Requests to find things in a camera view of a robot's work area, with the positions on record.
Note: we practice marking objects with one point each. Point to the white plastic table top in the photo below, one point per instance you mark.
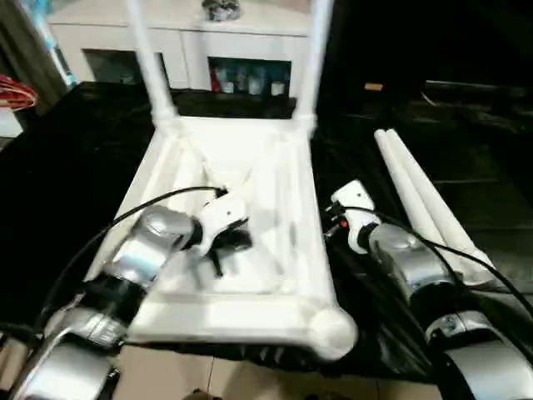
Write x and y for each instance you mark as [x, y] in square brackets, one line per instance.
[250, 275]

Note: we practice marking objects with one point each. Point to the white plastic table leg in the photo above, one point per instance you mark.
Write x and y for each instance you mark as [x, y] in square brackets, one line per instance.
[312, 58]
[150, 58]
[443, 210]
[410, 193]

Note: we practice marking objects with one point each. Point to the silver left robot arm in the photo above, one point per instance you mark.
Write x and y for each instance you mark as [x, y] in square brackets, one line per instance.
[154, 237]

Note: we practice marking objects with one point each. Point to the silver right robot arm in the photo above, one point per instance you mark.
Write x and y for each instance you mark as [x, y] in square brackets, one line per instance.
[408, 258]

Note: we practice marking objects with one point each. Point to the small tan tag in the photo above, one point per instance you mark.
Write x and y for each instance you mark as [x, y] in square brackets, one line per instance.
[373, 86]

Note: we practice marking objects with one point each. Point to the black plastic mat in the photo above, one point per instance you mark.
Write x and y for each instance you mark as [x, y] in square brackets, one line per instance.
[58, 192]

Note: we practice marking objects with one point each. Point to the black metal bar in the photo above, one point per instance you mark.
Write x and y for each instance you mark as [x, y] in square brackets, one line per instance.
[483, 92]

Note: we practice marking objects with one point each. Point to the white cabinet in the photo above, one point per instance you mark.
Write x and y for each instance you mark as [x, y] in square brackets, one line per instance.
[191, 37]

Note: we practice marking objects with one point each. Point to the grey crumpled bundle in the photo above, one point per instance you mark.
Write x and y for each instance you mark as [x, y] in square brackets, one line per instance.
[221, 8]

